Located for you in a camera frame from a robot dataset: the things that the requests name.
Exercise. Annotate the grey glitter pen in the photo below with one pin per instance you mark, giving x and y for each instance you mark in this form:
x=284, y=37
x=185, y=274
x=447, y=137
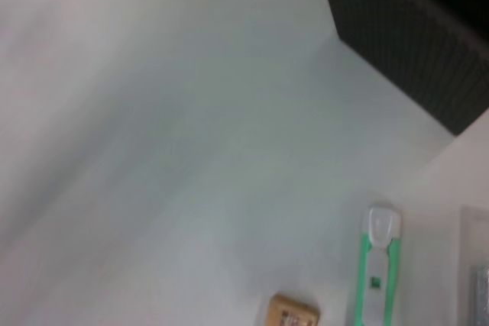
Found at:
x=482, y=295

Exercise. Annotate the tan eraser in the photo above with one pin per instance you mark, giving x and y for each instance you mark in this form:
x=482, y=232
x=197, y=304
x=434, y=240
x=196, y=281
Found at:
x=292, y=312

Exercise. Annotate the black mesh pen holder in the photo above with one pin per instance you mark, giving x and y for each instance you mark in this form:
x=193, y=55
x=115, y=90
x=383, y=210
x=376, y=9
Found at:
x=412, y=36

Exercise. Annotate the green utility knife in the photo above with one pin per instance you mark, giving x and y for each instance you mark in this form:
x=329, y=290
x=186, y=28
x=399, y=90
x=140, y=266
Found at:
x=376, y=276

